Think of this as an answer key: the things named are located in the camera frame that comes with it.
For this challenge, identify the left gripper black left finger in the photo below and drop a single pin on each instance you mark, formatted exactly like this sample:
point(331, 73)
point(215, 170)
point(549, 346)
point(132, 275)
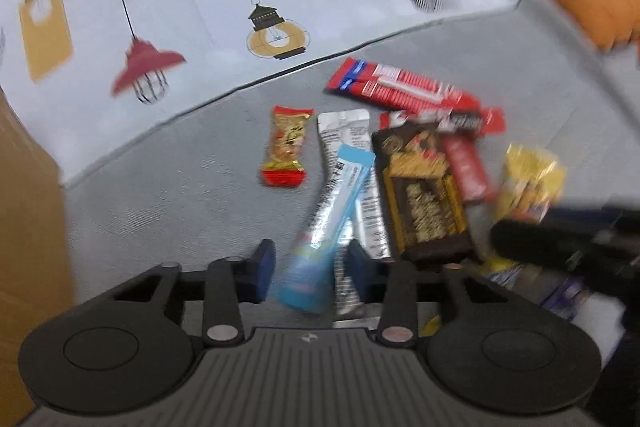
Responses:
point(230, 282)

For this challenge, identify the red black snack bar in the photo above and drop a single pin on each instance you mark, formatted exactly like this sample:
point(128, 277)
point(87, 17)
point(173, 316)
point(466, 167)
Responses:
point(485, 121)

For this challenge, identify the small red snack packet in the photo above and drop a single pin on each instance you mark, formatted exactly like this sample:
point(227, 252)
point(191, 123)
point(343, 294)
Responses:
point(468, 170)

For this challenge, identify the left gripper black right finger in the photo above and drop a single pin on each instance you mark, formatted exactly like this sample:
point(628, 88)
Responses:
point(391, 284)

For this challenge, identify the cardboard box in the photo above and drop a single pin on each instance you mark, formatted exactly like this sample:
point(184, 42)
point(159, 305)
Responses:
point(36, 282)

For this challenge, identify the silver snack packet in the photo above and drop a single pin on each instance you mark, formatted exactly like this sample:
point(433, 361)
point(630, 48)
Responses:
point(355, 209)

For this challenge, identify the dark brown gold chocolate bar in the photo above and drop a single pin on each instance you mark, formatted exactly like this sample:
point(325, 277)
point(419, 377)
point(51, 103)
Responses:
point(422, 204)

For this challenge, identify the light blue snack stick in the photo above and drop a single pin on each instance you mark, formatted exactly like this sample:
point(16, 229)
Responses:
point(307, 280)

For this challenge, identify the yellow snack packet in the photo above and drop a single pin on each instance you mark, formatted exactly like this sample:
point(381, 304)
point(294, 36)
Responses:
point(532, 181)

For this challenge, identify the large red snack pack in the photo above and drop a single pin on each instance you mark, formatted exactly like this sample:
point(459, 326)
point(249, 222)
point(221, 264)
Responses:
point(397, 88)

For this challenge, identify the red gold candy bar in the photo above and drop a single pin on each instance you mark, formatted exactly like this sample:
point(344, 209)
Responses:
point(282, 166)

